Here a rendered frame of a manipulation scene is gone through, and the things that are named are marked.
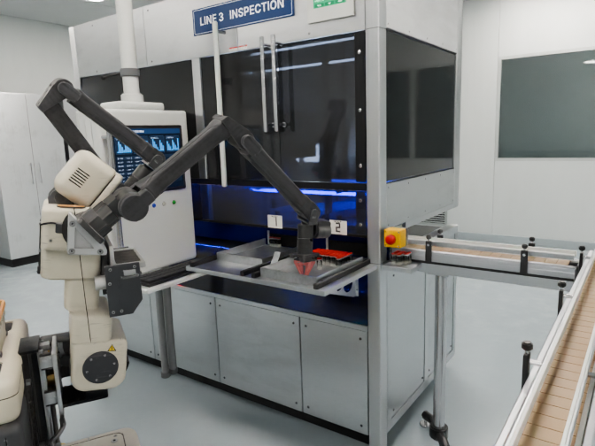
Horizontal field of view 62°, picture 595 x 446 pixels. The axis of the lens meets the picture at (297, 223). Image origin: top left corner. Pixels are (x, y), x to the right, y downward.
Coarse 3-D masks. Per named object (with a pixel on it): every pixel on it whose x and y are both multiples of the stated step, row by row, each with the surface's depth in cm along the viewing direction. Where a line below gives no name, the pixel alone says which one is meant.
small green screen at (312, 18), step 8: (312, 0) 196; (320, 0) 194; (328, 0) 192; (336, 0) 190; (344, 0) 188; (352, 0) 186; (312, 8) 197; (320, 8) 195; (328, 8) 193; (336, 8) 191; (344, 8) 189; (352, 8) 187; (312, 16) 198; (320, 16) 196; (328, 16) 193; (336, 16) 191; (344, 16) 189
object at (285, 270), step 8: (272, 264) 194; (280, 264) 198; (288, 264) 202; (344, 264) 189; (352, 264) 194; (264, 272) 187; (272, 272) 185; (280, 272) 183; (288, 272) 181; (296, 272) 193; (304, 272) 192; (312, 272) 192; (320, 272) 191; (328, 272) 180; (336, 272) 184; (288, 280) 181; (296, 280) 179; (304, 280) 177; (312, 280) 174; (320, 280) 175
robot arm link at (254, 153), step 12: (252, 144) 148; (252, 156) 152; (264, 156) 155; (264, 168) 157; (276, 168) 159; (276, 180) 160; (288, 180) 163; (288, 192) 164; (300, 192) 167; (300, 204) 168; (312, 204) 170
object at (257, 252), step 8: (264, 240) 242; (232, 248) 224; (240, 248) 228; (248, 248) 233; (256, 248) 236; (264, 248) 236; (272, 248) 235; (280, 248) 235; (288, 248) 234; (296, 248) 221; (224, 256) 214; (232, 256) 211; (240, 256) 208; (248, 256) 221; (256, 256) 221; (264, 256) 220; (272, 256) 207; (280, 256) 211; (248, 264) 206; (256, 264) 204
